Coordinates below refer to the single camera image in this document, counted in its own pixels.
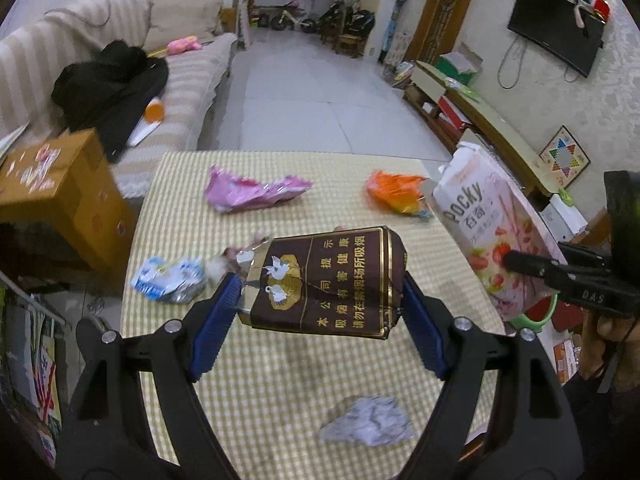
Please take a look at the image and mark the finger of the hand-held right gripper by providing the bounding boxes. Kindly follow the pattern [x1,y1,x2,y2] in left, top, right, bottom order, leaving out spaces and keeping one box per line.
[557,244,614,269]
[502,250,569,286]

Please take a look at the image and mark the person's right hand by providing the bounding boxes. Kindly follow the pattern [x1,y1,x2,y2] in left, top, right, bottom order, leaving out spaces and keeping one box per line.
[578,307,635,381]

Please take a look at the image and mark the white box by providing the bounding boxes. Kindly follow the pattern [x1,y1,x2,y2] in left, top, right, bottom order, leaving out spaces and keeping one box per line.
[539,192,589,246]

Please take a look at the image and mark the beige cushion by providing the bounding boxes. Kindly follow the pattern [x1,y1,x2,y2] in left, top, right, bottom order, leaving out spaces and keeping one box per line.
[144,0,224,52]

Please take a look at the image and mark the person's right forearm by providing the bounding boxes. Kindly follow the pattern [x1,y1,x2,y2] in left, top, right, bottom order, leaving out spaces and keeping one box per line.
[562,340,640,466]

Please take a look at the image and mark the wall television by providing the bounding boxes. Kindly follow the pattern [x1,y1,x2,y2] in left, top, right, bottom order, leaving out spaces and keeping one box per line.
[507,0,605,79]

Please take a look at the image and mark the green packet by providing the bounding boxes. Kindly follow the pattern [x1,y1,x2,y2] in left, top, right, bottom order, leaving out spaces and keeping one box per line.
[444,77,481,101]

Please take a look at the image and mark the pink strawberry snack pouch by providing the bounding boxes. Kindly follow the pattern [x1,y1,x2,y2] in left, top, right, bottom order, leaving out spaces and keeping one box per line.
[422,140,569,322]

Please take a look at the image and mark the orange snack wrapper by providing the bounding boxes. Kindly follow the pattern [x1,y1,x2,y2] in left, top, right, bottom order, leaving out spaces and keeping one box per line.
[365,170,434,219]

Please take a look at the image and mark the blue white wrapper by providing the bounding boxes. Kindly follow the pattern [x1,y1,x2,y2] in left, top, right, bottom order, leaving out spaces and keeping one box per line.
[130,255,207,305]

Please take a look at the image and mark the orange white toy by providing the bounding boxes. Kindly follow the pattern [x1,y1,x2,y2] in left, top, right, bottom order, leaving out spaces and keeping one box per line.
[127,99,166,147]

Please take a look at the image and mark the green rimmed red bin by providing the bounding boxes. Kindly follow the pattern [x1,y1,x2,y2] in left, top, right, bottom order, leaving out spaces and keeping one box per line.
[509,292,559,334]

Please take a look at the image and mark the orange booklets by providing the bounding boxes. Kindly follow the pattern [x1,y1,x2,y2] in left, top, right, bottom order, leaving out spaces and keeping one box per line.
[552,337,581,386]

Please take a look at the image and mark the black white wrapper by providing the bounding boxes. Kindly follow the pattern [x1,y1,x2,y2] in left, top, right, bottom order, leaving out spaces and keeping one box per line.
[318,394,416,447]

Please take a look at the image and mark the red book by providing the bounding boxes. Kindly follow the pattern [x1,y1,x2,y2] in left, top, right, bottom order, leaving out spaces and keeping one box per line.
[437,94,474,134]

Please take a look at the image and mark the checked tablecloth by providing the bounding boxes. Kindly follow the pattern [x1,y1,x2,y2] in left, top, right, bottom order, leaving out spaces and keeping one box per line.
[119,150,507,472]

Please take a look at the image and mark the pink toy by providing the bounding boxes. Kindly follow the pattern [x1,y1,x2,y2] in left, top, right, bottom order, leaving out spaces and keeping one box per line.
[167,35,204,56]

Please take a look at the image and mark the open green cardboard box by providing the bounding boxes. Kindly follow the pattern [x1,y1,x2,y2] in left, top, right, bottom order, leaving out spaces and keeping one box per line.
[433,52,484,87]

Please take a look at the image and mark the pink snack wrapper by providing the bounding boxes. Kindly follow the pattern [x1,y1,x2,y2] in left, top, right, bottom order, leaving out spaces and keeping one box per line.
[204,164,312,215]

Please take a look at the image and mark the black jacket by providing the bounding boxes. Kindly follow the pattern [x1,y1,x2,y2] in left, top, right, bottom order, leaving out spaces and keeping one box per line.
[51,39,170,164]

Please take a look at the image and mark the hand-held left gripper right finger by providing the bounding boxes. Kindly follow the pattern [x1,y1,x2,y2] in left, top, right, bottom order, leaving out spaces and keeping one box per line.
[400,272,586,480]

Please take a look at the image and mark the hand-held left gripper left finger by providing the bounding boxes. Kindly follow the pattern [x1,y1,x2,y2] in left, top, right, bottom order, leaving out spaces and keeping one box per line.
[55,272,244,480]

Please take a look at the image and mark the brown cigarette box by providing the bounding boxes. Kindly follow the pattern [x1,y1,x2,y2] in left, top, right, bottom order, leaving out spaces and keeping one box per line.
[237,225,409,339]

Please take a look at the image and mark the wooden television cabinet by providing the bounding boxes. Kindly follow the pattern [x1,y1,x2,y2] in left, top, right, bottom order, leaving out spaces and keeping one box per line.
[403,59,567,202]

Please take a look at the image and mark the brown cardboard box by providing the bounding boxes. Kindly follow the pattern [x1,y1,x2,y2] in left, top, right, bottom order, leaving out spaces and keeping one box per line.
[0,128,139,272]

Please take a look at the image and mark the black stroller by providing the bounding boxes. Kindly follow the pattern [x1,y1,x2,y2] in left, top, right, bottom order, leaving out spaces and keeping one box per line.
[319,0,376,49]

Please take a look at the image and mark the striped beige sofa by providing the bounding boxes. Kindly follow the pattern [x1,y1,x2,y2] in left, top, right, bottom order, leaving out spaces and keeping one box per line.
[0,0,239,199]

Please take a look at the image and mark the silver foil wrapper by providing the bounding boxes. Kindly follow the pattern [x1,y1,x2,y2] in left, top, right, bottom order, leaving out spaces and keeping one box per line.
[207,234,274,281]

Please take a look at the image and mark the wooden chair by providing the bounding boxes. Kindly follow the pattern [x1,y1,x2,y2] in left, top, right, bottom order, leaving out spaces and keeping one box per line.
[339,32,364,57]

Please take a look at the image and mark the white balance bike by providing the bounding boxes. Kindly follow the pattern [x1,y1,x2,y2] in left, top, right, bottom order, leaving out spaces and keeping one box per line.
[269,2,317,35]

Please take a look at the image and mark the star checkers board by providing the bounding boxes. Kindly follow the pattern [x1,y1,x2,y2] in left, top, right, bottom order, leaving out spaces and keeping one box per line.
[537,125,591,192]

